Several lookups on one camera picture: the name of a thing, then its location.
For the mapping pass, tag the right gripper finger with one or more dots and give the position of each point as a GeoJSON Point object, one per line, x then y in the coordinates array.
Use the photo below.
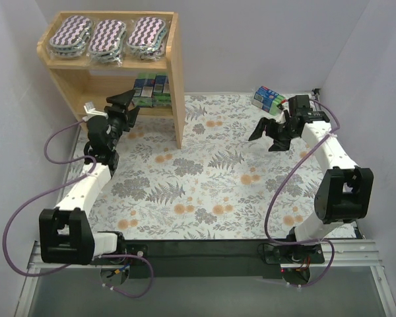
{"type": "Point", "coordinates": [265, 125]}
{"type": "Point", "coordinates": [281, 143]}

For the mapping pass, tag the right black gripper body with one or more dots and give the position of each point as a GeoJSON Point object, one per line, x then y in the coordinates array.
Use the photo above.
{"type": "Point", "coordinates": [280, 129]}

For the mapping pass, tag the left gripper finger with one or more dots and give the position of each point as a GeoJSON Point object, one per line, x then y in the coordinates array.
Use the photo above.
{"type": "Point", "coordinates": [132, 117]}
{"type": "Point", "coordinates": [121, 101]}

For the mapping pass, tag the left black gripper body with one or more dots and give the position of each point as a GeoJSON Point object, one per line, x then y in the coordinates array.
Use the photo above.
{"type": "Point", "coordinates": [123, 110]}

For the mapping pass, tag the blue green sponge pack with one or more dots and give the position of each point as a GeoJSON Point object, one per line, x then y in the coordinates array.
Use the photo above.
{"type": "Point", "coordinates": [143, 86]}
{"type": "Point", "coordinates": [268, 101]}
{"type": "Point", "coordinates": [161, 91]}

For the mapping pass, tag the pink wavy sponge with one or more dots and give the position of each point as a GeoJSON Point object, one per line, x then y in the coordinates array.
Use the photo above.
{"type": "Point", "coordinates": [146, 41]}
{"type": "Point", "coordinates": [71, 38]}
{"type": "Point", "coordinates": [106, 45]}

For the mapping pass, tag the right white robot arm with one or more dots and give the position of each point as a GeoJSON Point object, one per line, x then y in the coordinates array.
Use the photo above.
{"type": "Point", "coordinates": [343, 195]}

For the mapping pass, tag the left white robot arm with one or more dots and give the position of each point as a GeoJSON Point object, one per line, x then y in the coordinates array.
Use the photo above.
{"type": "Point", "coordinates": [65, 233]}

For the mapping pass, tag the wooden two-tier shelf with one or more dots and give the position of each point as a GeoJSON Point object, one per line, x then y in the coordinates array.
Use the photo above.
{"type": "Point", "coordinates": [80, 81]}

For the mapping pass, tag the floral patterned table mat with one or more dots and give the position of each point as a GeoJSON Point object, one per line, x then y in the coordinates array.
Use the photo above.
{"type": "Point", "coordinates": [216, 185]}

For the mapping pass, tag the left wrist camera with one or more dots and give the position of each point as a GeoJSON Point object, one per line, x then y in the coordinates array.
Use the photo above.
{"type": "Point", "coordinates": [91, 111]}

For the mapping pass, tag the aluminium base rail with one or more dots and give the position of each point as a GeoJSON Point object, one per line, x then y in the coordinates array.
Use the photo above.
{"type": "Point", "coordinates": [348, 253]}

